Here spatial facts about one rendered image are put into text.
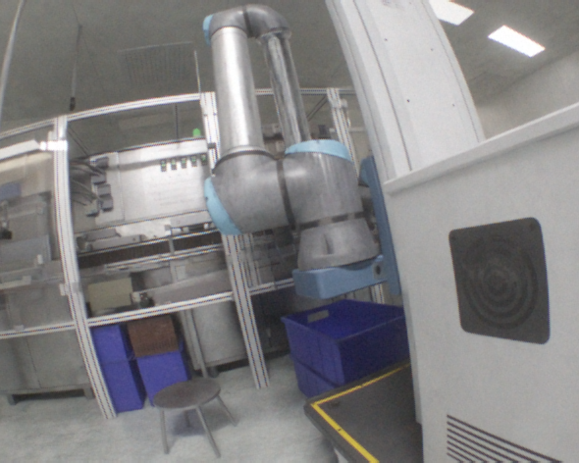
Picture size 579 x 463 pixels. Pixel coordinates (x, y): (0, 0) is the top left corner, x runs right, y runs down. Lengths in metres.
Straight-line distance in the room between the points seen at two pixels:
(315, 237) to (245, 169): 0.21
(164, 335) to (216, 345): 0.42
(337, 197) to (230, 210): 0.23
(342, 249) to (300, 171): 0.18
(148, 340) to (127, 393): 0.36
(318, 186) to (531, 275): 0.46
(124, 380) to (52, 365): 0.64
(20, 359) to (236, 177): 2.13
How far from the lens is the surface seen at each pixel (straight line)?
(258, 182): 0.67
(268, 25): 1.03
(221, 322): 2.09
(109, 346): 1.91
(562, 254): 0.31
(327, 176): 0.66
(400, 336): 1.27
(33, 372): 2.48
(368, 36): 0.76
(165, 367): 1.90
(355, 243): 0.64
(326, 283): 0.62
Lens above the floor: 0.78
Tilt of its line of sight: 3 degrees up
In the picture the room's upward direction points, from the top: 11 degrees counter-clockwise
